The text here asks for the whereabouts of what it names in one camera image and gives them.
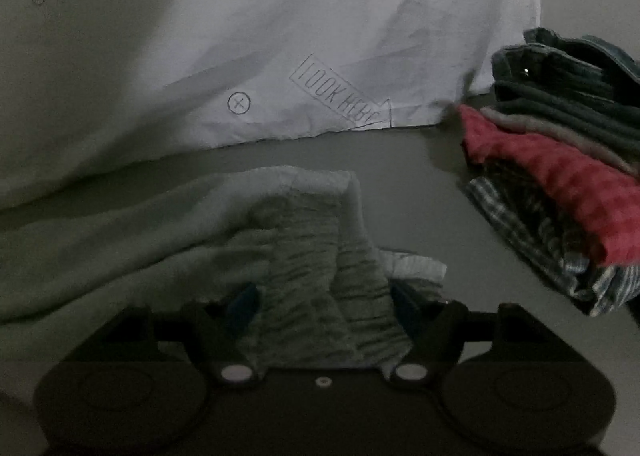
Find plaid folded shirt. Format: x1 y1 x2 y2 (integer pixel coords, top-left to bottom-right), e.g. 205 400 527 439
464 158 639 317

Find red checked folded garment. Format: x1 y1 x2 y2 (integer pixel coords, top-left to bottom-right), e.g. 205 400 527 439
458 105 639 265

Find grey folded garment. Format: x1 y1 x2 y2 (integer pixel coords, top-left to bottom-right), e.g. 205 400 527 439
480 106 639 178

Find dark green folded garment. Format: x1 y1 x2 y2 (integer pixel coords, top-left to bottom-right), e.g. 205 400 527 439
494 80 639 155

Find dark denim jeans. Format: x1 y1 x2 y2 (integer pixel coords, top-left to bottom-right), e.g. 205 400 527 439
491 27 639 100

